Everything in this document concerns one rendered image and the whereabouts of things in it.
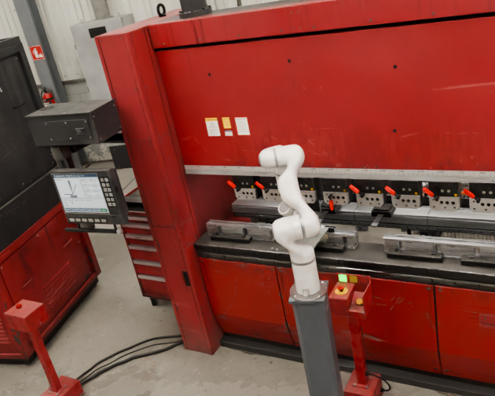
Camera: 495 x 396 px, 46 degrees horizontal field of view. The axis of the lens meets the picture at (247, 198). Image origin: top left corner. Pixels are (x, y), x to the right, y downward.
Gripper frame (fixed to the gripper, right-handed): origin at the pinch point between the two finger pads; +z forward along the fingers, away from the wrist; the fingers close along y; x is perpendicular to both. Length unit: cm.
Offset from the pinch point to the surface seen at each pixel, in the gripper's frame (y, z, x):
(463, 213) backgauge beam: -72, 37, -37
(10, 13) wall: 609, 29, -236
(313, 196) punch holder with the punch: -2.8, -11.5, -15.9
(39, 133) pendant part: 131, -110, 5
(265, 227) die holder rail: 35.6, 4.9, 3.5
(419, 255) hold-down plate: -62, 17, -1
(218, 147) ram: 56, -41, -28
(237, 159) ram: 44, -34, -24
